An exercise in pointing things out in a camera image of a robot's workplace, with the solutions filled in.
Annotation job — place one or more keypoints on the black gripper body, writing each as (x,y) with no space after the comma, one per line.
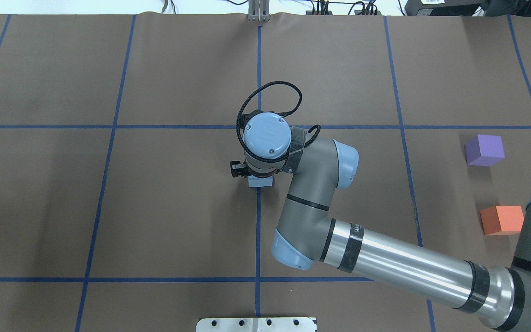
(236,169)

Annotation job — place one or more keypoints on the light blue foam block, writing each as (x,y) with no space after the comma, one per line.
(256,182)

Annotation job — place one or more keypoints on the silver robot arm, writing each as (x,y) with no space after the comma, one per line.
(499,296)

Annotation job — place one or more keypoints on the purple foam block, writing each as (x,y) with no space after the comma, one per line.
(484,150)

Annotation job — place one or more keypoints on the orange foam block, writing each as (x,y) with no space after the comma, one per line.
(502,220)

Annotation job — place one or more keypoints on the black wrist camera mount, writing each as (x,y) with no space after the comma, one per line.
(239,169)

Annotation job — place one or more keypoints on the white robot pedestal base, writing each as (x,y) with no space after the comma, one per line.
(258,324)

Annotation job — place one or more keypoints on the aluminium frame post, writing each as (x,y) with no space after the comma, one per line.
(259,10)

